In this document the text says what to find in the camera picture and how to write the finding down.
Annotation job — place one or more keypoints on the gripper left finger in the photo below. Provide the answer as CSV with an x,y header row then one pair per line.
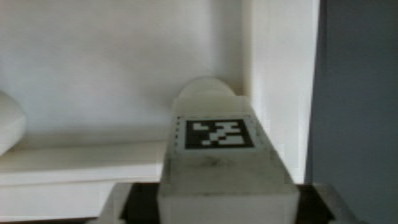
x,y
130,206

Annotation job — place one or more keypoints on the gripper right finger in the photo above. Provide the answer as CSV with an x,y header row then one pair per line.
x,y
322,206

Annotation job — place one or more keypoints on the white table leg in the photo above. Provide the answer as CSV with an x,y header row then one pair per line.
x,y
226,185

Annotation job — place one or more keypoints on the white square table top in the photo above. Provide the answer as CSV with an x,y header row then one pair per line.
x,y
98,58

